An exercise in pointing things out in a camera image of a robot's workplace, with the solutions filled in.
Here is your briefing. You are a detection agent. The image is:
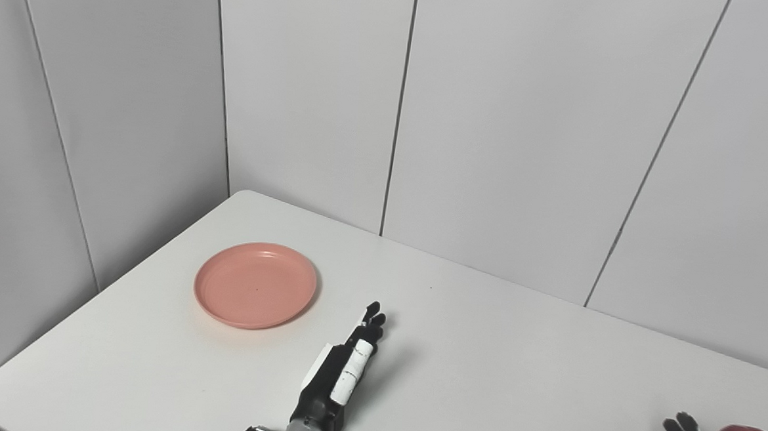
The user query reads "pink round plate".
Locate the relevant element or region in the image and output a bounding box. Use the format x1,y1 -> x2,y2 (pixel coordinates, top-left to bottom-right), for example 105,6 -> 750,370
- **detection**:
192,239 -> 321,334

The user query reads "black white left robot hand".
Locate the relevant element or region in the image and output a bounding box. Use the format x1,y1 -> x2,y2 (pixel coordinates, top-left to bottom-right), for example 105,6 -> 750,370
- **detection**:
289,297 -> 388,431

